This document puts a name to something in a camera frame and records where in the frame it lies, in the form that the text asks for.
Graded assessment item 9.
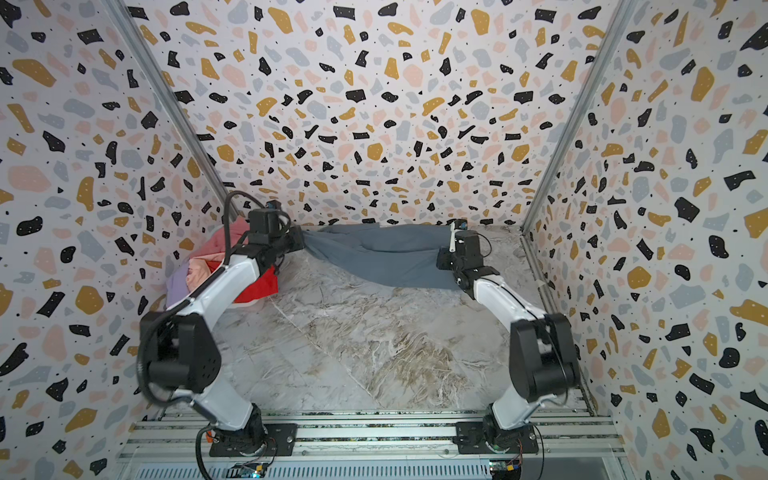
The red t-shirt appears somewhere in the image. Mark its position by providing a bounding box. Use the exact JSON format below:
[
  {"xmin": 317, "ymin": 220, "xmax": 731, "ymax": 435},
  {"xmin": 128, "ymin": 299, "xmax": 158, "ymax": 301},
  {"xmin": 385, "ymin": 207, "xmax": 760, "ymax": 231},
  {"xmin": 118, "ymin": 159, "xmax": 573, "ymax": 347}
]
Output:
[{"xmin": 203, "ymin": 253, "xmax": 279, "ymax": 308}]

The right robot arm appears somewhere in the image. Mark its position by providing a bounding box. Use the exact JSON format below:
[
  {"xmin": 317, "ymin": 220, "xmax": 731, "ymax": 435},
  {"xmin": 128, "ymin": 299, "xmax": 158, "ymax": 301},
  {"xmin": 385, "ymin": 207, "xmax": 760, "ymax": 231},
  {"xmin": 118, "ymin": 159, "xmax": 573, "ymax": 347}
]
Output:
[{"xmin": 437, "ymin": 229, "xmax": 580, "ymax": 453}]

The grey t-shirt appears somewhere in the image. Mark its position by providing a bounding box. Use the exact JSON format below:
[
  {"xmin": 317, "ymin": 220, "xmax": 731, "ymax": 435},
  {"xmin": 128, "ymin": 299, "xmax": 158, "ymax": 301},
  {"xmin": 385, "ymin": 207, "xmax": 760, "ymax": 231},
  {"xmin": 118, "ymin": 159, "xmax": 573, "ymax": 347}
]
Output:
[{"xmin": 304, "ymin": 224, "xmax": 458, "ymax": 290}]

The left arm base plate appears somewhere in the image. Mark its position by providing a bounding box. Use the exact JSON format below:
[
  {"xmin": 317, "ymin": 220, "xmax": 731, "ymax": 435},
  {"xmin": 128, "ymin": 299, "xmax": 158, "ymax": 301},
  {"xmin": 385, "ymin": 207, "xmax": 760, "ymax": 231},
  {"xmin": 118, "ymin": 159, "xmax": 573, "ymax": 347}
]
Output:
[{"xmin": 208, "ymin": 423, "xmax": 298, "ymax": 458}]

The right corner aluminium post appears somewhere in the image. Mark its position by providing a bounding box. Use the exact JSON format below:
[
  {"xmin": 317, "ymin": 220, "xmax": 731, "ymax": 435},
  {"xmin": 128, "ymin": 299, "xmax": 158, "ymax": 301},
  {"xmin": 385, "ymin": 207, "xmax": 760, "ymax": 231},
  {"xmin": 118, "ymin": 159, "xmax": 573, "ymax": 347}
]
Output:
[{"xmin": 520, "ymin": 0, "xmax": 637, "ymax": 234}]

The corner aluminium post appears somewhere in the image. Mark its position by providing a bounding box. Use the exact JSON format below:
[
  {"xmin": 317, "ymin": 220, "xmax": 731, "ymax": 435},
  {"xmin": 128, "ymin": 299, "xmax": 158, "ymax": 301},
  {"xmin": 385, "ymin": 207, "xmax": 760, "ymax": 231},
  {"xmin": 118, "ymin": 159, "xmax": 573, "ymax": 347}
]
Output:
[
  {"xmin": 520, "ymin": 0, "xmax": 637, "ymax": 234},
  {"xmin": 103, "ymin": 0, "xmax": 228, "ymax": 204}
]

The right circuit board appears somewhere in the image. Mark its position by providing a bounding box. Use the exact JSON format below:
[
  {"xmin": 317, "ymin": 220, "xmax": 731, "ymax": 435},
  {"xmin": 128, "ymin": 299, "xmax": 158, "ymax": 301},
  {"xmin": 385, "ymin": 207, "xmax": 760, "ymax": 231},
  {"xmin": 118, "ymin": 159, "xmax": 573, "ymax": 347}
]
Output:
[{"xmin": 489, "ymin": 459, "xmax": 522, "ymax": 480}]

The peach t-shirt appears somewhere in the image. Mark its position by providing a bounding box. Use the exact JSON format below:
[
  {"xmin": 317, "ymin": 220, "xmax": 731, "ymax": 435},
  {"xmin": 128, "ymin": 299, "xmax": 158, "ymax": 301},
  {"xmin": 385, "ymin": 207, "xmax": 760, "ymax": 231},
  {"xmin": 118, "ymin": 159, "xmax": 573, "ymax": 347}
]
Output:
[{"xmin": 186, "ymin": 258, "xmax": 221, "ymax": 292}]

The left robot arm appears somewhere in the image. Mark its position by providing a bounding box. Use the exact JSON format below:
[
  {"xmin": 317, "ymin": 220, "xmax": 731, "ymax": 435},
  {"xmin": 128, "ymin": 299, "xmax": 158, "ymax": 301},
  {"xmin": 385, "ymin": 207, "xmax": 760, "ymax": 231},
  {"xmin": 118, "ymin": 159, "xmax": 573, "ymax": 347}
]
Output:
[{"xmin": 136, "ymin": 201, "xmax": 304, "ymax": 454}]

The left corner aluminium post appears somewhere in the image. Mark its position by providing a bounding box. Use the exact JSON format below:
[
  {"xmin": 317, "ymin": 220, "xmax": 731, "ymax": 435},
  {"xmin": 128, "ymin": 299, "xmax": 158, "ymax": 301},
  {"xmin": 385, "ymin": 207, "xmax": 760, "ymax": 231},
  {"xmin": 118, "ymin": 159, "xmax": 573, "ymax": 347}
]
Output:
[{"xmin": 103, "ymin": 0, "xmax": 228, "ymax": 204}]

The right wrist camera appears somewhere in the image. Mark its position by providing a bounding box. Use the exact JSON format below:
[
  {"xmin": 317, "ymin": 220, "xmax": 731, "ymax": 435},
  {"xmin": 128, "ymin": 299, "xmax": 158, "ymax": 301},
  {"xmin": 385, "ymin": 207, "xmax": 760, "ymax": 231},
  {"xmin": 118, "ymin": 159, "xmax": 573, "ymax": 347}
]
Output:
[{"xmin": 449, "ymin": 219, "xmax": 468, "ymax": 253}]

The dusty pink t-shirt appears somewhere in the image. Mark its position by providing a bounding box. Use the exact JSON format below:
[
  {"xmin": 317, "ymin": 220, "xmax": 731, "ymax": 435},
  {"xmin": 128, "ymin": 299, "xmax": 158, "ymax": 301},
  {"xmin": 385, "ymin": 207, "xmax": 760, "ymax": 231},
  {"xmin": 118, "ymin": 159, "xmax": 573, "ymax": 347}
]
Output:
[{"xmin": 189, "ymin": 217, "xmax": 249, "ymax": 262}]

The left circuit board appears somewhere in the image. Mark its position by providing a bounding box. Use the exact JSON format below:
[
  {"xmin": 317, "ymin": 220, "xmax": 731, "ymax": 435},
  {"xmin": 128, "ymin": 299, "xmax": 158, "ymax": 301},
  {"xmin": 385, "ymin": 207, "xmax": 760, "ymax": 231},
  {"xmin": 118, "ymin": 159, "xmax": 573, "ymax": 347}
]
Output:
[{"xmin": 228, "ymin": 462, "xmax": 269, "ymax": 479}]

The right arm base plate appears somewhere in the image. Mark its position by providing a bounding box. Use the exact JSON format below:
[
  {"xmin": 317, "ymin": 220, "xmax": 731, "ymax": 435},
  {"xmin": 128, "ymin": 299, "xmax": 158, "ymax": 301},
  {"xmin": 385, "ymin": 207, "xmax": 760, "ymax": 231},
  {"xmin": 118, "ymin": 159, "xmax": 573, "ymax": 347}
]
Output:
[{"xmin": 452, "ymin": 417, "xmax": 539, "ymax": 455}]

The aluminium mounting rail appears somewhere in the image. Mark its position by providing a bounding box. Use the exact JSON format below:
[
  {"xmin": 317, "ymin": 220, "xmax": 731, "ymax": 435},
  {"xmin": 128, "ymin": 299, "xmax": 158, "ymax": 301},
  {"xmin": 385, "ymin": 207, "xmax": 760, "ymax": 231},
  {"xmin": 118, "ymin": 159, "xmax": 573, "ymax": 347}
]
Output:
[{"xmin": 115, "ymin": 408, "xmax": 633, "ymax": 479}]

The circuit board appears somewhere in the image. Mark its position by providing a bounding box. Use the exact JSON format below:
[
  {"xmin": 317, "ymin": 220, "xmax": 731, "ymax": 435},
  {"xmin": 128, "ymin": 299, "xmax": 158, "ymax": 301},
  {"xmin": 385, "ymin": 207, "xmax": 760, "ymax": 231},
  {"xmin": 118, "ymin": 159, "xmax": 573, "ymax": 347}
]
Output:
[
  {"xmin": 228, "ymin": 462, "xmax": 269, "ymax": 479},
  {"xmin": 489, "ymin": 459, "xmax": 522, "ymax": 480}
]

